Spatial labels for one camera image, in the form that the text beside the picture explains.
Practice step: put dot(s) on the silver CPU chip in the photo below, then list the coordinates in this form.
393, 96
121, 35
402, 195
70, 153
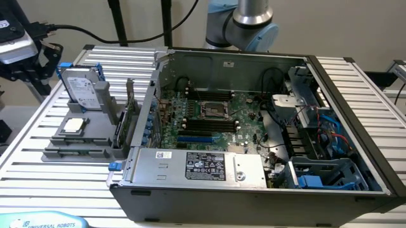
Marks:
74, 124

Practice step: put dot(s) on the black fan shroud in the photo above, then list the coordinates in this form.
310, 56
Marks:
298, 142

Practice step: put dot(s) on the blue case latch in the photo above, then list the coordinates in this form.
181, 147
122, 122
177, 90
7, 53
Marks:
115, 166

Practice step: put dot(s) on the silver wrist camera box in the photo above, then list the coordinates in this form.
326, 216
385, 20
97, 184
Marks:
16, 48

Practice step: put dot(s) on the green RAM stick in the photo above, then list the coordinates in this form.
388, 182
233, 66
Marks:
79, 153

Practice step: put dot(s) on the black stand pole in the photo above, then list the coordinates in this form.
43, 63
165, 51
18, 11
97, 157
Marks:
118, 21
166, 21

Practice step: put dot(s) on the green motherboard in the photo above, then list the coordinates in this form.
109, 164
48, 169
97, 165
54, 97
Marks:
247, 118

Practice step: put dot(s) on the aluminium frame with black bracket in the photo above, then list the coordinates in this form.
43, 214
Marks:
390, 76

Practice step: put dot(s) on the grey parts rack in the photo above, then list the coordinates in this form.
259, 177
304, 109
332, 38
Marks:
99, 128

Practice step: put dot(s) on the silver chipset heatsink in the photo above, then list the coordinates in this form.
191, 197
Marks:
237, 149

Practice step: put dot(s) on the blue expansion slot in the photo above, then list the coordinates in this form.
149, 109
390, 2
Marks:
194, 139

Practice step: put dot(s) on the grey and blue disk bay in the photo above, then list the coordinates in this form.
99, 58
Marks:
336, 171

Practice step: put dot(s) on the hard disk with blue rails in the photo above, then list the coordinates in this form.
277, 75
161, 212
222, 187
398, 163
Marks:
81, 88

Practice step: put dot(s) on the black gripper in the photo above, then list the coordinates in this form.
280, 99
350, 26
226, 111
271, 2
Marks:
47, 59

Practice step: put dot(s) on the silver power supply unit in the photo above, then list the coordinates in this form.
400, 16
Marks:
158, 166

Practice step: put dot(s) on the graphics card with metal bracket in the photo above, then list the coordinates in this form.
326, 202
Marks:
125, 123

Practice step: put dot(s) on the black RAM slot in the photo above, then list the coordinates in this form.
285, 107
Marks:
209, 130
209, 97
209, 126
209, 94
209, 91
209, 123
209, 120

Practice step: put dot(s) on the metal CPU socket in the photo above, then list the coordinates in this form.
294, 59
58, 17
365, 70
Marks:
214, 109

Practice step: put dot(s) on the metal drive cage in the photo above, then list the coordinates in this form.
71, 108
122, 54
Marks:
305, 95

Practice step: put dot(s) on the black open PC case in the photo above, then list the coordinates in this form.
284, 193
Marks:
222, 206

